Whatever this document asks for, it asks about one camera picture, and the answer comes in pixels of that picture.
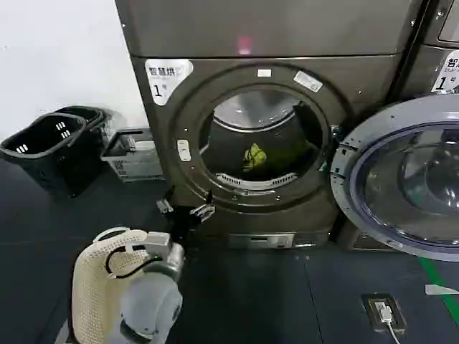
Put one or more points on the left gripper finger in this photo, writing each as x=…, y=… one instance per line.
x=203, y=210
x=164, y=206

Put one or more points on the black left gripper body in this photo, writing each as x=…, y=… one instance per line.
x=180, y=222

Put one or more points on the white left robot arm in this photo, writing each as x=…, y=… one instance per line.
x=150, y=301

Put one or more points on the grey plastic crate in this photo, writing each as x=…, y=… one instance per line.
x=138, y=163

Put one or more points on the green garment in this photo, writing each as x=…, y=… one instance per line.
x=255, y=156

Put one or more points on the white perforated laundry basket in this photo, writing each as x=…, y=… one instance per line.
x=94, y=283

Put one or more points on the black plastic basket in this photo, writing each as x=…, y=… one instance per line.
x=94, y=115
x=43, y=161

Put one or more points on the grey dryer with open drum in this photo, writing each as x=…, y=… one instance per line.
x=251, y=43

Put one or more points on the round glass dryer door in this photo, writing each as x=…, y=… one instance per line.
x=401, y=186

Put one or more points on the floor power socket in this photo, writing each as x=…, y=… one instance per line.
x=394, y=315

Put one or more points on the green floor tape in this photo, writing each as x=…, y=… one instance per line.
x=435, y=279

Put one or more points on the white floor sticker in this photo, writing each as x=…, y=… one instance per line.
x=440, y=289

